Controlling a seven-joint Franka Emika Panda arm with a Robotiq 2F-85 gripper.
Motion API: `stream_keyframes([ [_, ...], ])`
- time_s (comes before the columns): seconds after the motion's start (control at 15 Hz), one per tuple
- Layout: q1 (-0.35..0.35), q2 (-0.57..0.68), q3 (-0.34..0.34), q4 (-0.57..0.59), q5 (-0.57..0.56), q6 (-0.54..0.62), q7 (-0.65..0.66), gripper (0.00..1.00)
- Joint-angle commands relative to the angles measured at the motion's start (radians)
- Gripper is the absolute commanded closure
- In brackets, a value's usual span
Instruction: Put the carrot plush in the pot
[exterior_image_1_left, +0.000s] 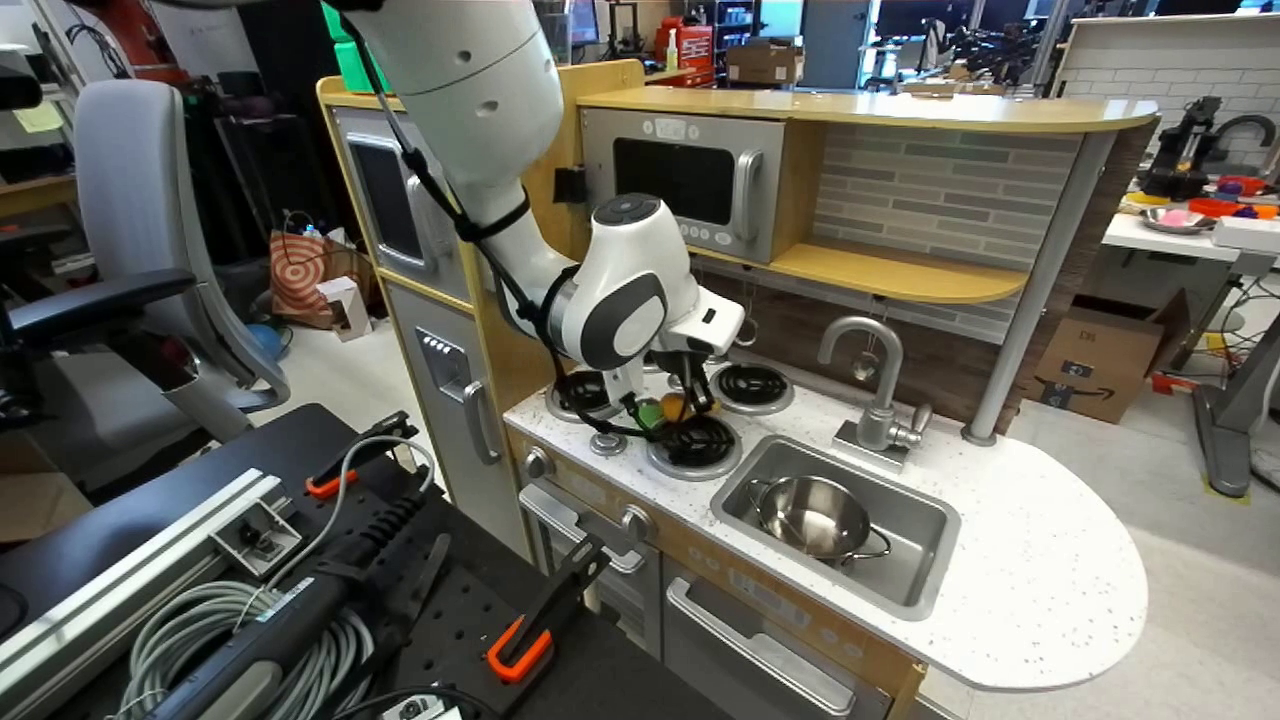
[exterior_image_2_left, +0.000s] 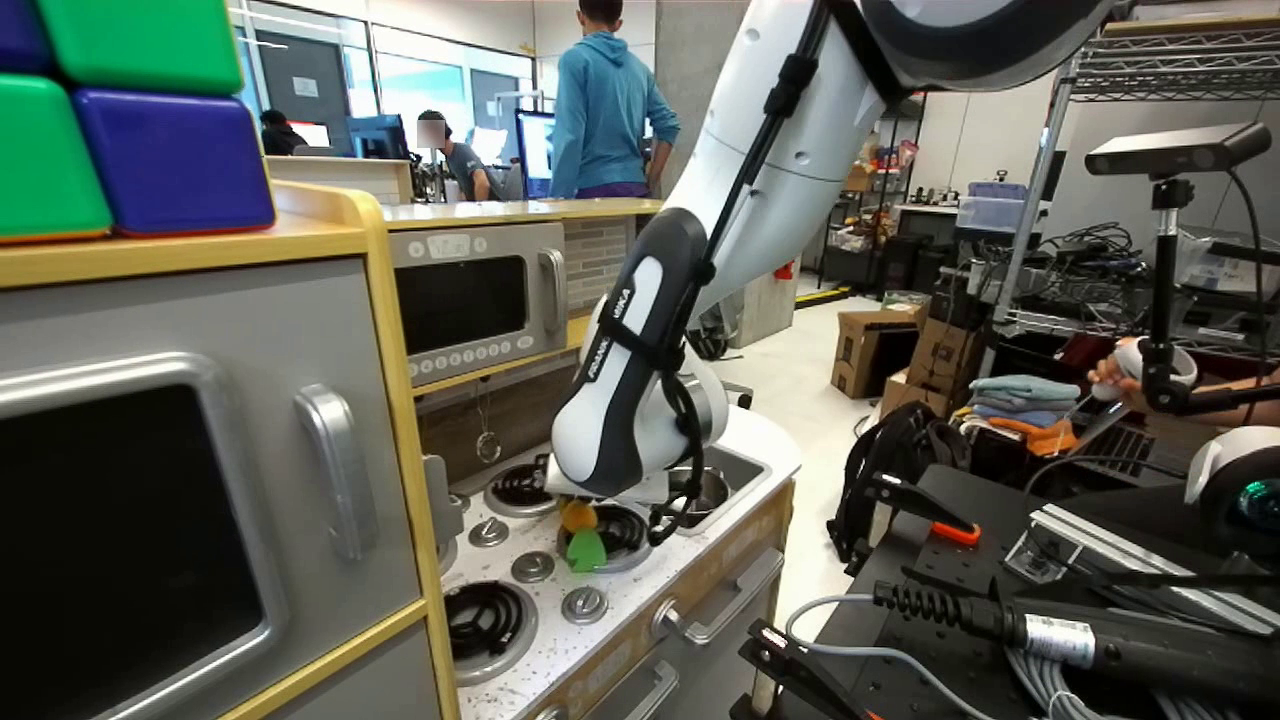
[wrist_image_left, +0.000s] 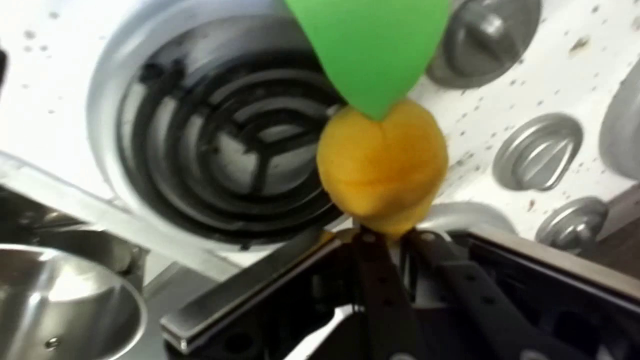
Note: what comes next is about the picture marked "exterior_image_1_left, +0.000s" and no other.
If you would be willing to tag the grey toy sink cabinet door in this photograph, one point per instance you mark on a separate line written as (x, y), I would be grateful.
(744, 653)

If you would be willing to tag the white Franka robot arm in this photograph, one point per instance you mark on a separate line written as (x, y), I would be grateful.
(465, 81)

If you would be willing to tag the grey desk leg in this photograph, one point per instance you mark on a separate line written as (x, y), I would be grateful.
(1234, 413)

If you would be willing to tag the grey toy faucet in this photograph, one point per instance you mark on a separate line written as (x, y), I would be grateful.
(881, 422)

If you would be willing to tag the black cylinder silver band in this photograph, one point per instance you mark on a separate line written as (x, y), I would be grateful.
(287, 627)

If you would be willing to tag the black toy stove burner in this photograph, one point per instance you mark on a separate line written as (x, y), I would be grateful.
(699, 446)
(581, 394)
(752, 386)

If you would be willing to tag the grey toy microwave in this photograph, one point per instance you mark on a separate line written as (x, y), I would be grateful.
(683, 182)

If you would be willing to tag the grey padded chair black armrest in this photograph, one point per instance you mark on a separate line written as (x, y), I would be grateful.
(132, 172)

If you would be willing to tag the grey toy sink basin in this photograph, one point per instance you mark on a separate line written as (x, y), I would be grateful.
(920, 534)

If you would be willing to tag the small steel pot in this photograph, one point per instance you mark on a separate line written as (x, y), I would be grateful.
(814, 517)

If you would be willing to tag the brown cardboard box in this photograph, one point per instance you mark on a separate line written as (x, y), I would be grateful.
(1101, 361)

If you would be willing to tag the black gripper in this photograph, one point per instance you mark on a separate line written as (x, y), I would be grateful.
(677, 364)

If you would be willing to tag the black work table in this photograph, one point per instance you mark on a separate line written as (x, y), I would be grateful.
(441, 641)

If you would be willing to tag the white pegboard panel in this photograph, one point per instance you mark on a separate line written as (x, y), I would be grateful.
(1146, 63)

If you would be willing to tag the patterned orange bag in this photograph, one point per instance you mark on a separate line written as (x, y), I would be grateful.
(305, 272)

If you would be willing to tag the grey windowed toy cabinet door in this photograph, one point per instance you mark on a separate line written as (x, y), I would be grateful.
(386, 201)

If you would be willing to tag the small metal corner bracket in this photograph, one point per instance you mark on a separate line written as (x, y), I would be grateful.
(257, 539)

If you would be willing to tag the silver front panel knob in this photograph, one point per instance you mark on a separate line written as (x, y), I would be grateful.
(533, 461)

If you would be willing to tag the green plastic block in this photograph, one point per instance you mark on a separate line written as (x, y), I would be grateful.
(343, 53)

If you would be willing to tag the grey toy fridge door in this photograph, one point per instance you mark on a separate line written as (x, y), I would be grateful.
(455, 427)

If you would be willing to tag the orange carrot plush green leaves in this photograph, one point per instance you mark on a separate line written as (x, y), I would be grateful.
(675, 404)

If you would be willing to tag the aluminium extrusion rail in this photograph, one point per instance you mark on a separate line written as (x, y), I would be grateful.
(132, 572)

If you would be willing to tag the white side table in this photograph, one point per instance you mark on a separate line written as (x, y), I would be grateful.
(1173, 235)

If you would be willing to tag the wooden toy kitchen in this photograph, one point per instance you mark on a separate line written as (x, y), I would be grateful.
(935, 561)

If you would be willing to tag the black clamp orange trigger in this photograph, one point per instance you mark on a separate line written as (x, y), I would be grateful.
(363, 461)

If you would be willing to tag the silver toy kitchen post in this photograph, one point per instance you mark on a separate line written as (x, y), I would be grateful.
(1035, 294)

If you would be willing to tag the silver stove knob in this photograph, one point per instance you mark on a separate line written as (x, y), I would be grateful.
(611, 443)

